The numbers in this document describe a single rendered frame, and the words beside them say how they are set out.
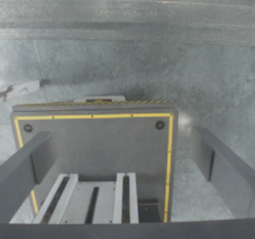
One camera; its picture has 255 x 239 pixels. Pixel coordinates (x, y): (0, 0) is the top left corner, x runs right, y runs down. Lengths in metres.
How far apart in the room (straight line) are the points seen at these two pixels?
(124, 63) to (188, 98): 0.42
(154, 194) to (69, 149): 0.45
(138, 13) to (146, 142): 0.59
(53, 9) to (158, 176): 0.76
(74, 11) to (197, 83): 0.91
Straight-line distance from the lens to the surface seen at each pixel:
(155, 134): 0.75
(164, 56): 1.02
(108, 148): 0.78
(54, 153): 0.17
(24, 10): 0.28
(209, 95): 1.13
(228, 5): 0.28
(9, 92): 0.82
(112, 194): 0.80
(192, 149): 0.17
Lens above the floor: 1.00
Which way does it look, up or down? 74 degrees down
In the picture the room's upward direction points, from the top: 179 degrees clockwise
